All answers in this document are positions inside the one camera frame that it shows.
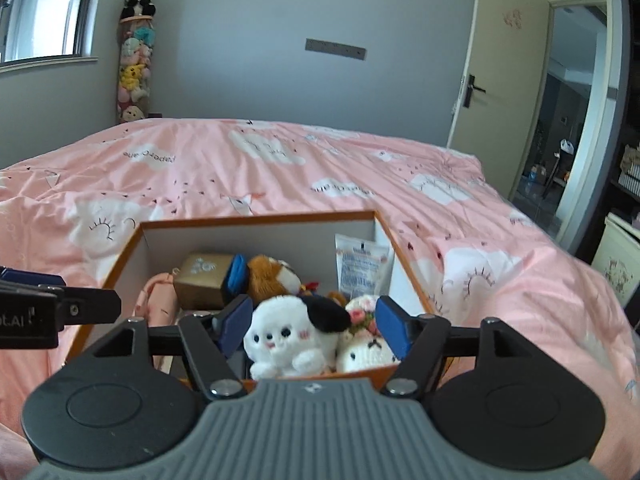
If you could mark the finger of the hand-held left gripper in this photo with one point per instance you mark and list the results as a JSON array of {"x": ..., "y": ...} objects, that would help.
[
  {"x": 25, "y": 276},
  {"x": 90, "y": 307}
]

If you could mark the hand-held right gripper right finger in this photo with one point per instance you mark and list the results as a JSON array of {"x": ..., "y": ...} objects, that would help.
[{"x": 392, "y": 327}]

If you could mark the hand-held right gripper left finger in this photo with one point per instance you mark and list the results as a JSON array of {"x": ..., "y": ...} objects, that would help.
[{"x": 235, "y": 327}]

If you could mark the crochet bunny with flowers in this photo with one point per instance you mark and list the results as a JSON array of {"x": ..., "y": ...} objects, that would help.
[{"x": 362, "y": 352}]

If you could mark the white striped plush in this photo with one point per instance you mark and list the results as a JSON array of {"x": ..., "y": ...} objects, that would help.
[{"x": 285, "y": 335}]

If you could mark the gold gift box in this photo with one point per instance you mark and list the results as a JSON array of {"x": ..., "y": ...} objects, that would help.
[{"x": 200, "y": 280}]

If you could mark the brown dog plush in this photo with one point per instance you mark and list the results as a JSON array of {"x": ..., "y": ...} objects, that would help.
[{"x": 270, "y": 277}]

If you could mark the white sachet packet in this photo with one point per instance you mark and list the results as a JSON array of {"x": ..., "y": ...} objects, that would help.
[{"x": 360, "y": 265}]

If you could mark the orange-rimmed white storage box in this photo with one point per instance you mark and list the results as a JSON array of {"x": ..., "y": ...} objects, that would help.
[{"x": 250, "y": 240}]

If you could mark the pink printed blanket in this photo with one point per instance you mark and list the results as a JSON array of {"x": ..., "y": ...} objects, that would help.
[{"x": 350, "y": 170}]

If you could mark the mesh column of plush toys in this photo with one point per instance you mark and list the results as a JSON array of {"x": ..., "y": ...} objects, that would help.
[{"x": 134, "y": 75}]

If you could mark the white floral cabinet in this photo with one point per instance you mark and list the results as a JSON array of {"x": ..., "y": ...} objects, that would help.
[{"x": 617, "y": 265}]

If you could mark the white bag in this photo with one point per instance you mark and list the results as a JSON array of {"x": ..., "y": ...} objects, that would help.
[{"x": 567, "y": 146}]

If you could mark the cream door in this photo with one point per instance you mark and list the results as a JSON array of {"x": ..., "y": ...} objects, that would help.
[{"x": 500, "y": 85}]

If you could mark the window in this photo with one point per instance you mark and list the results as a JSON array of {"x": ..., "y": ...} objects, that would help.
[{"x": 50, "y": 5}]

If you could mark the white basket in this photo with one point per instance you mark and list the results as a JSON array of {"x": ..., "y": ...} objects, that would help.
[{"x": 631, "y": 170}]

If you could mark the panda plush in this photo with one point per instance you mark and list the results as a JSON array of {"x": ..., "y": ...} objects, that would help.
[{"x": 137, "y": 2}]

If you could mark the white door frame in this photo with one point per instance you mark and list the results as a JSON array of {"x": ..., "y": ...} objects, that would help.
[{"x": 592, "y": 130}]

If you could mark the grey wall switch panel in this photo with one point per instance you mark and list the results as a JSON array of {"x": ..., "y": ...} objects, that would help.
[{"x": 335, "y": 49}]

